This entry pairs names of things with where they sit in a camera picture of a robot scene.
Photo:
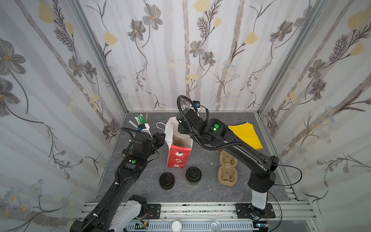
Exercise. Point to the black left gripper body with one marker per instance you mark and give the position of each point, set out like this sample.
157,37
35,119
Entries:
158,139

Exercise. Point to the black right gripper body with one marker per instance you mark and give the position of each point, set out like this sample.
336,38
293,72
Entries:
182,119

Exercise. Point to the single pulp cup carrier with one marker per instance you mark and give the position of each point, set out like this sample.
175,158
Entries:
179,141

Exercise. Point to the red white paper bag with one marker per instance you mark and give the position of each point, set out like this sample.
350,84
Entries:
177,156

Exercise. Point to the black cup lid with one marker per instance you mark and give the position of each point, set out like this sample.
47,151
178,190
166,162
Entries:
193,174

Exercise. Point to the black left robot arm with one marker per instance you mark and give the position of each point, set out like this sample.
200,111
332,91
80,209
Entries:
124,179

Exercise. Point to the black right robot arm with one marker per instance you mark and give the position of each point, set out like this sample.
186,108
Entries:
213,134

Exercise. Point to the green wrapped straw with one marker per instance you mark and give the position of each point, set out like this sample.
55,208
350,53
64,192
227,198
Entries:
141,119

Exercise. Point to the stack of black cup lids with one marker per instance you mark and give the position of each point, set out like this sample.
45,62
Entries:
167,181

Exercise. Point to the yellow paper napkins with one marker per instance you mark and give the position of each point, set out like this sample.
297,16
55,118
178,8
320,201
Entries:
247,133

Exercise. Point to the stack of pulp cup carriers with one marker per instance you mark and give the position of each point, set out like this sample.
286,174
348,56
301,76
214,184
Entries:
227,174

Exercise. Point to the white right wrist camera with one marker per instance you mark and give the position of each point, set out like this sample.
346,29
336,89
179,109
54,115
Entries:
197,104

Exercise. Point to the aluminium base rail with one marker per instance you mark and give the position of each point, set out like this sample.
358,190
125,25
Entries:
221,217

